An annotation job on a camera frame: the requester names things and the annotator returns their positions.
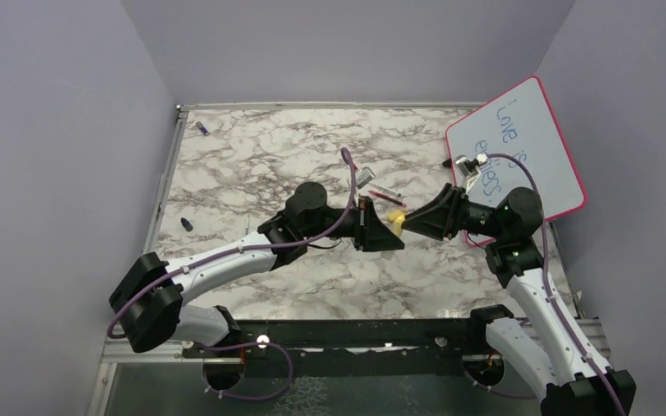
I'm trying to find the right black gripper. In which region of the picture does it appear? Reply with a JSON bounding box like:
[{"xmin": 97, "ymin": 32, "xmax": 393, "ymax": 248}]
[{"xmin": 402, "ymin": 183, "xmax": 508, "ymax": 239}]

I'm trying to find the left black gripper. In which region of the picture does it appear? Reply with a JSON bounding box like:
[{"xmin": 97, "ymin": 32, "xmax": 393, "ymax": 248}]
[{"xmin": 303, "ymin": 194, "xmax": 404, "ymax": 250}]

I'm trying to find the yellow marker pen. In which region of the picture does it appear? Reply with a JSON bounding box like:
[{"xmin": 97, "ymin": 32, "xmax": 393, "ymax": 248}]
[{"xmin": 386, "ymin": 210, "xmax": 406, "ymax": 232}]

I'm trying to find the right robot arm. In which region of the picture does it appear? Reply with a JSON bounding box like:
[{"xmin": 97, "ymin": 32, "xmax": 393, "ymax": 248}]
[{"xmin": 402, "ymin": 185, "xmax": 637, "ymax": 415}]

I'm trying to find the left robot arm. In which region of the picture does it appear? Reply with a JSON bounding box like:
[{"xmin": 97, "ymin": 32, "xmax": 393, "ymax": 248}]
[{"xmin": 108, "ymin": 182, "xmax": 404, "ymax": 356}]

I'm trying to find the pink red pen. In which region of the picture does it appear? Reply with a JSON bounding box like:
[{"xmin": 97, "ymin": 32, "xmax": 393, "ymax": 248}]
[{"xmin": 368, "ymin": 191, "xmax": 407, "ymax": 208}]

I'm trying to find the pink framed whiteboard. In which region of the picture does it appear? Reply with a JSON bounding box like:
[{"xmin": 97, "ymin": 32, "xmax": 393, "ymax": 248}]
[{"xmin": 444, "ymin": 76, "xmax": 587, "ymax": 221}]

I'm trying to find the dark blue cap near edge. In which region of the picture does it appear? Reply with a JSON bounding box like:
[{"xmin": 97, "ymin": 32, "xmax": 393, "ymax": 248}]
[{"xmin": 180, "ymin": 218, "xmax": 193, "ymax": 232}]

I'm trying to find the blue cap far corner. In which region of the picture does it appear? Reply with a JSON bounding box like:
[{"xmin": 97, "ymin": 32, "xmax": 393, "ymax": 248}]
[{"xmin": 195, "ymin": 121, "xmax": 210, "ymax": 136}]

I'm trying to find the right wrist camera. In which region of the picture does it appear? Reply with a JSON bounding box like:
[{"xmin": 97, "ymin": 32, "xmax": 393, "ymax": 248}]
[{"xmin": 452, "ymin": 153, "xmax": 488, "ymax": 191}]

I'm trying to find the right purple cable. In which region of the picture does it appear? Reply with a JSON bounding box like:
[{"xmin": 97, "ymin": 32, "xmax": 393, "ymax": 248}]
[{"xmin": 462, "ymin": 153, "xmax": 629, "ymax": 416}]

